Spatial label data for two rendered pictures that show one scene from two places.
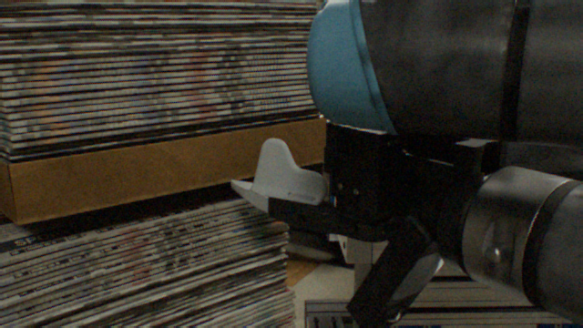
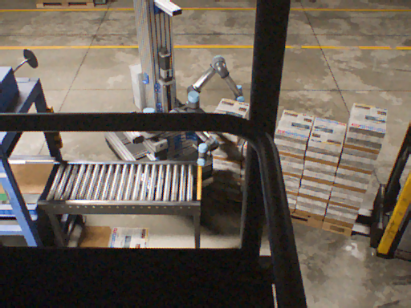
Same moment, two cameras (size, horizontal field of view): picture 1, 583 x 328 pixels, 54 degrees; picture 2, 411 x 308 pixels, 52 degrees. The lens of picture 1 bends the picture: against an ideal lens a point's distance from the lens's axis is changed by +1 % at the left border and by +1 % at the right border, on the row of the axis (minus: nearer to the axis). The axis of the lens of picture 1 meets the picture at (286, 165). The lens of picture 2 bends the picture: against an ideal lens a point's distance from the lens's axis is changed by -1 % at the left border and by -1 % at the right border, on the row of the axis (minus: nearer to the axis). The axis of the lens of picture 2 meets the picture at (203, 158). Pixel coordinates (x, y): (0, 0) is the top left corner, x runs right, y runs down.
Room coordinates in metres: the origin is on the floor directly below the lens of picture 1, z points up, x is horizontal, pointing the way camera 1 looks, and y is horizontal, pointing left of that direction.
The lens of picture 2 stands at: (2.51, 2.91, 3.35)
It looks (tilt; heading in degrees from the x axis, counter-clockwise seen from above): 41 degrees down; 240
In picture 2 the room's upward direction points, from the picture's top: straight up
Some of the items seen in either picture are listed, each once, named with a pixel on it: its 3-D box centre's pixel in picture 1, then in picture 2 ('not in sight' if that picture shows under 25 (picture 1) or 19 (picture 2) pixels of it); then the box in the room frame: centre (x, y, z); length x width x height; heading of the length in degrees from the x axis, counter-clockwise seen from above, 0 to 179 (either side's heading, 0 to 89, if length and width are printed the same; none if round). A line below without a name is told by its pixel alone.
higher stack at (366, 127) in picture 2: not in sight; (351, 173); (-0.15, 1.12, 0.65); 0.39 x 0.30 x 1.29; 39
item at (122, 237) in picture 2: not in sight; (129, 238); (1.79, 0.25, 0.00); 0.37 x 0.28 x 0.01; 149
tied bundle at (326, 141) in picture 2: not in sight; (325, 141); (0.04, 0.89, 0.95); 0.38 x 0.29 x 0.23; 39
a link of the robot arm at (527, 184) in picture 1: (516, 232); not in sight; (0.32, -0.14, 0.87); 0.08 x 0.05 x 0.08; 129
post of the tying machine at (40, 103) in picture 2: not in sight; (54, 151); (2.15, -0.47, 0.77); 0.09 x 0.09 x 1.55; 59
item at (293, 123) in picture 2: not in sight; (295, 123); (0.22, 0.66, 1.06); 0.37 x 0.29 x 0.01; 39
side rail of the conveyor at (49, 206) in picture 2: not in sight; (119, 208); (1.89, 0.49, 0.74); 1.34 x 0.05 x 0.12; 149
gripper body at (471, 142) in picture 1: (413, 188); not in sight; (0.38, -0.09, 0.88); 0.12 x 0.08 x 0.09; 39
